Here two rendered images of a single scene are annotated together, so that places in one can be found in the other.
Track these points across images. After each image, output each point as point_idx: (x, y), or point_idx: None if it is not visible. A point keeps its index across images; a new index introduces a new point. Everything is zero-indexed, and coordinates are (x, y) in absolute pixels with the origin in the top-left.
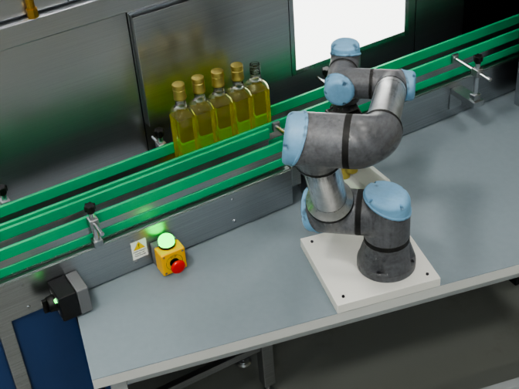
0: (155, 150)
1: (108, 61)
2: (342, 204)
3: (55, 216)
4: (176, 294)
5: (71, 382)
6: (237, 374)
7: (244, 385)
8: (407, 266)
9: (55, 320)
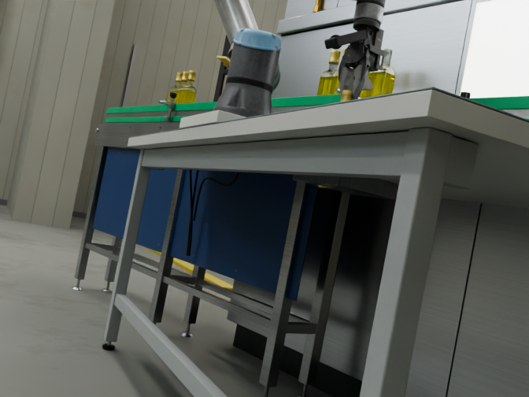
0: None
1: (341, 56)
2: (234, 35)
3: None
4: None
5: (187, 232)
6: (285, 395)
7: (271, 395)
8: (224, 102)
9: (200, 172)
